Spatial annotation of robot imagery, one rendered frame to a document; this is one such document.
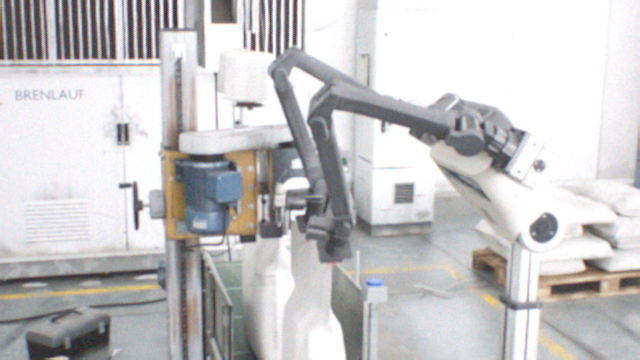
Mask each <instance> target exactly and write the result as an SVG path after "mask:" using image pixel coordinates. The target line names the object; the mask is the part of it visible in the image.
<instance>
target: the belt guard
mask: <svg viewBox="0 0 640 360"><path fill-rule="evenodd" d="M268 125H269V126H266V125H255V126H249V128H255V129H251V130H242V131H233V129H242V128H235V127H233V128H223V129H212V130H201V131H190V132H184V133H181V134H180V150H181V151H183V153H188V154H201V153H203V155H208V153H223V152H229V151H234V150H240V149H245V148H251V147H256V146H261V145H268V144H273V143H279V142H284V141H290V140H293V138H292V136H291V133H290V130H289V127H288V125H287V123H278V124H268ZM270 126H274V127H270Z"/></svg>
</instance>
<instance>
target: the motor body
mask: <svg viewBox="0 0 640 360"><path fill-rule="evenodd" d="M227 165H229V160H228V159H226V158H224V159H223V160H219V161H208V162H204V161H193V160H190V159H186V160H185V166H184V173H185V203H186V204H187V205H189V206H187V207H186V208H185V213H186V227H187V228H188V230H189V231H190V232H192V233H194V234H198V235H216V234H221V233H223V211H222V206H221V205H220V203H217V202H216V201H214V200H212V199H209V198H207V196H206V175H207V174H208V173H213V172H220V171H228V167H227ZM225 219H226V230H227V229H228V227H229V225H230V207H229V206H226V208H225Z"/></svg>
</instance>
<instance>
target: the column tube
mask: <svg viewBox="0 0 640 360"><path fill-rule="evenodd" d="M159 35H160V71H161V82H160V83H162V85H161V99H160V107H161V114H162V116H161V143H162V148H163V151H164V152H166V153H167V152H179V143H178V136H179V135H178V127H179V126H178V102H177V101H178V98H177V91H178V90H177V82H178V81H177V62H172V53H171V44H186V62H182V79H183V80H182V83H183V90H182V91H183V99H182V100H183V124H184V125H183V128H184V132H190V131H198V81H197V32H196V31H179V32H161V31H160V33H159ZM199 244H200V237H197V238H186V247H189V246H194V245H199ZM180 248H181V238H178V239H167V237H166V234H165V231H164V252H165V288H166V315H167V324H168V360H184V355H183V314H182V313H183V312H182V270H181V251H180ZM186 250H194V251H195V253H193V252H186V262H187V308H188V352H189V356H188V357H189V360H203V354H202V299H201V247H195V248H191V249H186Z"/></svg>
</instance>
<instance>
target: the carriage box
mask: <svg viewBox="0 0 640 360"><path fill-rule="evenodd" d="M158 157H160V172H161V190H163V192H164V203H165V217H164V219H162V224H163V227H164V231H165V234H166V237H167V239H178V238H197V237H214V236H223V233H221V234H216V235H198V234H194V233H181V234H176V225H175V221H186V213H185V208H186V207H187V206H189V205H187V204H186V203H185V183H176V182H175V167H174V160H175V159H176V158H189V154H188V153H183V151H180V152H167V153H166V152H164V151H163V148H162V143H161V142H160V152H158ZM225 158H226V159H228V160H229V165H227V167H230V161H231V160H234V161H235V162H236V163H237V164H238V166H239V167H240V170H241V173H242V188H243V197H242V199H241V214H236V212H235V211H234V209H233V208H230V225H229V227H228V229H227V230H226V232H225V236H232V235H249V234H258V195H257V194H258V168H257V149H256V148H255V147H251V148H245V149H240V150H234V151H229V152H225ZM162 160H163V163H164V165H165V184H164V182H163V179H162Z"/></svg>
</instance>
